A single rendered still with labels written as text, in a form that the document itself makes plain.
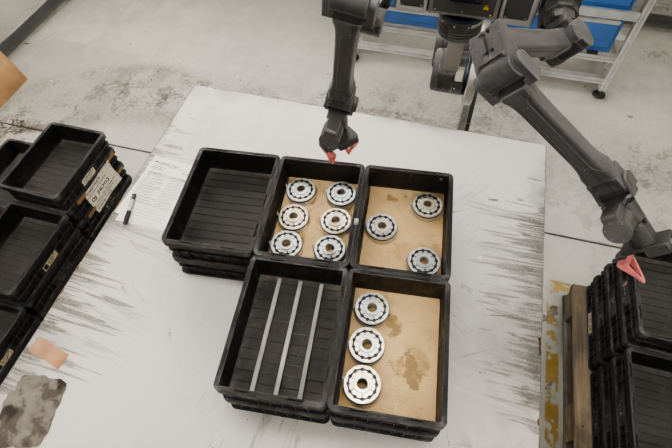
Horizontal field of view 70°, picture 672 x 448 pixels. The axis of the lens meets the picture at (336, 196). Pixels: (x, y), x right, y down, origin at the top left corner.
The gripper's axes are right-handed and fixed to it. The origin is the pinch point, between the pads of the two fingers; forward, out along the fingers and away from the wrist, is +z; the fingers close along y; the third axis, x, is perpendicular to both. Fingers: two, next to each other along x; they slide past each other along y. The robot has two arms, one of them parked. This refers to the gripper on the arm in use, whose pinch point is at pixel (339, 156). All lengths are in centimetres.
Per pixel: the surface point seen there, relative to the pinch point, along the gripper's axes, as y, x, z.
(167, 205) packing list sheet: -51, 46, 36
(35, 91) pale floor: -84, 251, 103
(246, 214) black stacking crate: -30.2, 14.9, 23.3
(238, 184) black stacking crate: -26.1, 28.2, 23.1
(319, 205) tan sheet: -7.7, 2.7, 23.3
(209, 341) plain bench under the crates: -62, -12, 36
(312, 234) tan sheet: -16.3, -5.7, 23.4
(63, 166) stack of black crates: -81, 115, 56
